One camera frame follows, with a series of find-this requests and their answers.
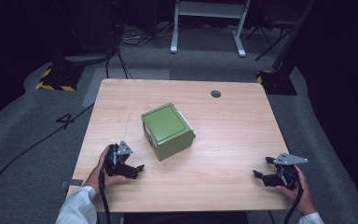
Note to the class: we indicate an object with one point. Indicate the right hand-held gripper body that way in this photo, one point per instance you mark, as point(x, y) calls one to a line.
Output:
point(287, 169)

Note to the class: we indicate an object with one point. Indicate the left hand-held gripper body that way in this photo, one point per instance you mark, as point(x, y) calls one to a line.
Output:
point(115, 160)

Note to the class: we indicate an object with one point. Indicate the green box with white drawer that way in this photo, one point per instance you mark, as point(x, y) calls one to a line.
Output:
point(165, 124)

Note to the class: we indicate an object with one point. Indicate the person's left hand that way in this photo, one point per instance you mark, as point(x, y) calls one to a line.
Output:
point(97, 175)

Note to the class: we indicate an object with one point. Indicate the person's right hand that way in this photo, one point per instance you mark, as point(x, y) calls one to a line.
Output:
point(301, 196)

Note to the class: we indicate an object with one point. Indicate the grey tape strip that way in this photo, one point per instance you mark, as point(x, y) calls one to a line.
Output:
point(73, 183)

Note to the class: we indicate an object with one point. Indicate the person's dark lap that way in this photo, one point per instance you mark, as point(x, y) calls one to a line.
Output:
point(186, 218)

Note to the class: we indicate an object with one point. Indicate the black yellow striped stand base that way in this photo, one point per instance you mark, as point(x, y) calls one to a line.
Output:
point(278, 84)
point(60, 79)

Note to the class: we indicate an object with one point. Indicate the grey round table grommet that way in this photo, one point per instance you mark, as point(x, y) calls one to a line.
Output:
point(215, 93)

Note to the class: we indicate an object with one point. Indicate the grey round stand foot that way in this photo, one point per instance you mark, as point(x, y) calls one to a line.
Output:
point(85, 58)

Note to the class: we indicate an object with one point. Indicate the dark slanted stand pole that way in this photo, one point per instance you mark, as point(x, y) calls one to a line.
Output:
point(293, 37)

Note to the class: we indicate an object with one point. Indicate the black folding tripod stand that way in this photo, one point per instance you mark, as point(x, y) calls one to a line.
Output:
point(272, 34)

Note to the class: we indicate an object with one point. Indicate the white metal stand frame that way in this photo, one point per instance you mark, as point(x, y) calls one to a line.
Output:
point(209, 9)

